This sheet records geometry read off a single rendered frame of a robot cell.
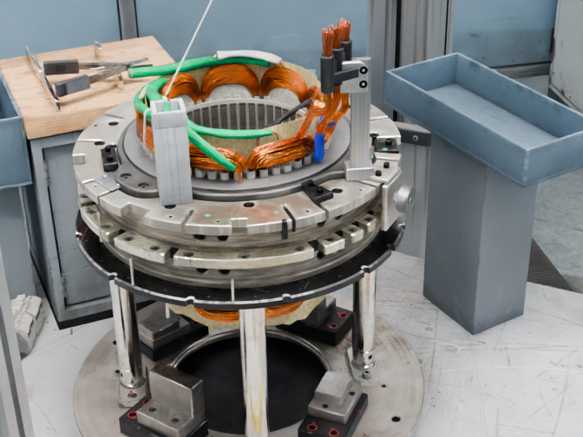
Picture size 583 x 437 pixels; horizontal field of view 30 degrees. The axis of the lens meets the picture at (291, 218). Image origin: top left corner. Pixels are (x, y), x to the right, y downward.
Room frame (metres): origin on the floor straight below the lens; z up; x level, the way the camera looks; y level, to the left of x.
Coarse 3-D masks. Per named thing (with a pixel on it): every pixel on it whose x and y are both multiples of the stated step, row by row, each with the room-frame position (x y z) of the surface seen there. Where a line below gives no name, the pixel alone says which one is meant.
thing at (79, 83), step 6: (72, 78) 1.12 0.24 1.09; (78, 78) 1.12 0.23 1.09; (84, 78) 1.12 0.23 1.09; (60, 84) 1.11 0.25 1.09; (66, 84) 1.11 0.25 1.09; (72, 84) 1.11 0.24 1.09; (78, 84) 1.12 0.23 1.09; (84, 84) 1.12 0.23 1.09; (60, 90) 1.11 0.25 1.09; (66, 90) 1.11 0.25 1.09; (72, 90) 1.11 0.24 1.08; (78, 90) 1.12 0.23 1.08; (60, 96) 1.10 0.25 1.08
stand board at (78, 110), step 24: (120, 48) 1.28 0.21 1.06; (144, 48) 1.28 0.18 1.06; (24, 72) 1.21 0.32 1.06; (96, 72) 1.21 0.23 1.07; (24, 96) 1.14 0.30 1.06; (48, 96) 1.14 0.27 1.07; (72, 96) 1.14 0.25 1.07; (96, 96) 1.14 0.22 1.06; (120, 96) 1.14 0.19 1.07; (24, 120) 1.08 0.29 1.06; (48, 120) 1.09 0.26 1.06; (72, 120) 1.10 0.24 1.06
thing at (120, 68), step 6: (120, 66) 1.16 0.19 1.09; (126, 66) 1.17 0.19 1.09; (102, 72) 1.15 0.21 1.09; (108, 72) 1.15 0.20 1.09; (114, 72) 1.15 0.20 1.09; (120, 72) 1.16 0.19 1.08; (90, 78) 1.13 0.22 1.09; (96, 78) 1.13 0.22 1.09; (102, 78) 1.14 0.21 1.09; (90, 84) 1.13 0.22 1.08
